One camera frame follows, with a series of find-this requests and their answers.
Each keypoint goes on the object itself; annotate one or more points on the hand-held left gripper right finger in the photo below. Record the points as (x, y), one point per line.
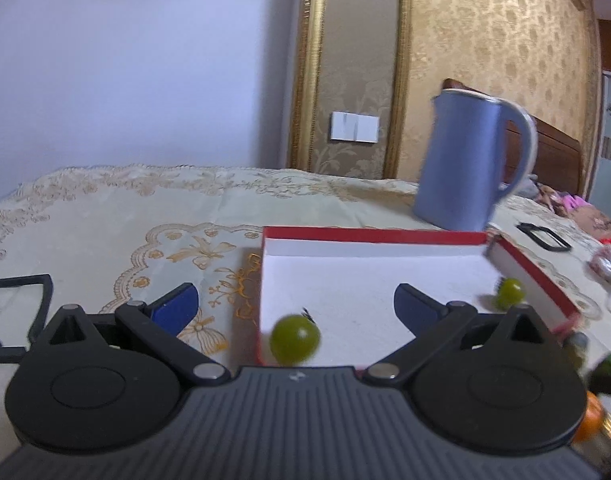
(415, 307)

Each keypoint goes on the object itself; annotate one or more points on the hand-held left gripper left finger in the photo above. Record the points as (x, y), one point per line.
(175, 307)

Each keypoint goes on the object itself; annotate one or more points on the red cardboard box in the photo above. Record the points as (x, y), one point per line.
(355, 280)

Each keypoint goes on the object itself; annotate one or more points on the orange tangerine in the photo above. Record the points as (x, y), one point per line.
(589, 417)

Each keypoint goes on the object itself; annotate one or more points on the round green fruit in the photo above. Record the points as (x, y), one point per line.
(510, 293)

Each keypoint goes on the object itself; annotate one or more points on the green tomato with stem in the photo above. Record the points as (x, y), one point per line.
(295, 342)

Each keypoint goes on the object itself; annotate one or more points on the blue electric kettle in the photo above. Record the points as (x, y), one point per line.
(460, 160)

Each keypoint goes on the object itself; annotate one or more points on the clear plastic bag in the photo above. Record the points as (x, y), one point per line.
(603, 267)

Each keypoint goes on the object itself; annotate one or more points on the pink patterned bedding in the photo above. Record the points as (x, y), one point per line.
(590, 220)

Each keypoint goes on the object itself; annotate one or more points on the wooden headboard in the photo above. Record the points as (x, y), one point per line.
(560, 160)

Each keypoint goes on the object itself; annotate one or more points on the black plastic frame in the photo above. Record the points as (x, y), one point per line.
(558, 248)
(5, 353)

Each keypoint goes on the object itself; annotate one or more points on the white wall switch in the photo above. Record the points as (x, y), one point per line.
(354, 127)

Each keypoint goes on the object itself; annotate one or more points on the gold wall moulding frame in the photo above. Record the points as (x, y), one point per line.
(305, 60)

